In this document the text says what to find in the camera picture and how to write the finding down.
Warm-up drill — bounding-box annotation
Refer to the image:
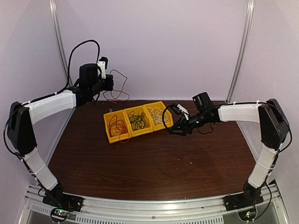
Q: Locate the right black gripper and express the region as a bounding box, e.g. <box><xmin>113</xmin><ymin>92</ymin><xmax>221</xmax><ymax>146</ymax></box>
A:
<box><xmin>170</xmin><ymin>110</ymin><xmax>208</xmax><ymax>136</ymax></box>

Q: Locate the red cable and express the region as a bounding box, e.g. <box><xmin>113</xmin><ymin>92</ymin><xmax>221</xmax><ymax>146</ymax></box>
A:
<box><xmin>107</xmin><ymin>115</ymin><xmax>130</xmax><ymax>144</ymax></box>
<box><xmin>102</xmin><ymin>69</ymin><xmax>130</xmax><ymax>105</ymax></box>

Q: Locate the long white cable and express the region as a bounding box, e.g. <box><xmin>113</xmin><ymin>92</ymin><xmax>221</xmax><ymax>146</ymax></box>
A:
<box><xmin>149</xmin><ymin>106</ymin><xmax>171</xmax><ymax>124</ymax></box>

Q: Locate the yellow three-compartment bin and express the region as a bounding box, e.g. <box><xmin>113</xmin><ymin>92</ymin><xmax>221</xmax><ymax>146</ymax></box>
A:
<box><xmin>103</xmin><ymin>101</ymin><xmax>173</xmax><ymax>144</ymax></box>

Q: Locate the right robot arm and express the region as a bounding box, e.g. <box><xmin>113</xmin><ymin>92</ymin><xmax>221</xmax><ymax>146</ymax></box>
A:
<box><xmin>166</xmin><ymin>92</ymin><xmax>291</xmax><ymax>206</ymax></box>

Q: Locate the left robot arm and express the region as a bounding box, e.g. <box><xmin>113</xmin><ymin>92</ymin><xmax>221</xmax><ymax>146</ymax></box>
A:
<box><xmin>4</xmin><ymin>61</ymin><xmax>114</xmax><ymax>207</ymax></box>

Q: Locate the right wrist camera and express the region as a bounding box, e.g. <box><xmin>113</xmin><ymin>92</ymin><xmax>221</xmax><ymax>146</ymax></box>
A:
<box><xmin>171</xmin><ymin>104</ymin><xmax>190</xmax><ymax>120</ymax></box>

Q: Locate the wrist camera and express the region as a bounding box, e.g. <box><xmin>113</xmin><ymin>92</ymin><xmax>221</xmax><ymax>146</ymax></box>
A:
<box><xmin>97</xmin><ymin>56</ymin><xmax>108</xmax><ymax>79</ymax></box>
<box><xmin>171</xmin><ymin>104</ymin><xmax>190</xmax><ymax>120</ymax></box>

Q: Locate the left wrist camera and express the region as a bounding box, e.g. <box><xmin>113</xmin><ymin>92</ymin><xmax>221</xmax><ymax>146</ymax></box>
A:
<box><xmin>97</xmin><ymin>56</ymin><xmax>108</xmax><ymax>79</ymax></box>

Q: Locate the right camera black cable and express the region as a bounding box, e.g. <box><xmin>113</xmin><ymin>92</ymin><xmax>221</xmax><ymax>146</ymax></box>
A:
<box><xmin>162</xmin><ymin>104</ymin><xmax>215</xmax><ymax>135</ymax></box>

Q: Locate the camera black cable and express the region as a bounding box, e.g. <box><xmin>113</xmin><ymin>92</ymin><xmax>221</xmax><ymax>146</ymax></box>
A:
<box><xmin>162</xmin><ymin>104</ymin><xmax>215</xmax><ymax>135</ymax></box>
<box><xmin>53</xmin><ymin>40</ymin><xmax>102</xmax><ymax>96</ymax></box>

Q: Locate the left camera black cable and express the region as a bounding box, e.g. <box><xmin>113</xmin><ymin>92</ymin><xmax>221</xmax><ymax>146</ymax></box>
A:
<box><xmin>53</xmin><ymin>40</ymin><xmax>102</xmax><ymax>96</ymax></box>

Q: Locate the left aluminium frame post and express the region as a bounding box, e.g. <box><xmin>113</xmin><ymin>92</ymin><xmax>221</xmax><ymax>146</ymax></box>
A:
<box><xmin>49</xmin><ymin>0</ymin><xmax>72</xmax><ymax>85</ymax></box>

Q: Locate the aluminium frame post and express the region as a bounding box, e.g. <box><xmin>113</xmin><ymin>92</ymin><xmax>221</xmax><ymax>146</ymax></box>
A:
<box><xmin>226</xmin><ymin>0</ymin><xmax>255</xmax><ymax>102</ymax></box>
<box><xmin>49</xmin><ymin>0</ymin><xmax>72</xmax><ymax>85</ymax></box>

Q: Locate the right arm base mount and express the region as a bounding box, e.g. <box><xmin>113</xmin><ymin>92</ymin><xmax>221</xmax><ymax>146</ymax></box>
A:
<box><xmin>223</xmin><ymin>193</ymin><xmax>264</xmax><ymax>222</ymax></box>

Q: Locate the right aluminium frame post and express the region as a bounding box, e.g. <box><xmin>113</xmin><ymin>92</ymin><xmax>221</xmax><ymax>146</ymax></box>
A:
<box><xmin>226</xmin><ymin>0</ymin><xmax>255</xmax><ymax>102</ymax></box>

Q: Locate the front aluminium rail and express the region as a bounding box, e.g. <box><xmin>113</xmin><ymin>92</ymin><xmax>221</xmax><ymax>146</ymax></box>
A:
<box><xmin>17</xmin><ymin>183</ymin><xmax>291</xmax><ymax>224</ymax></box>

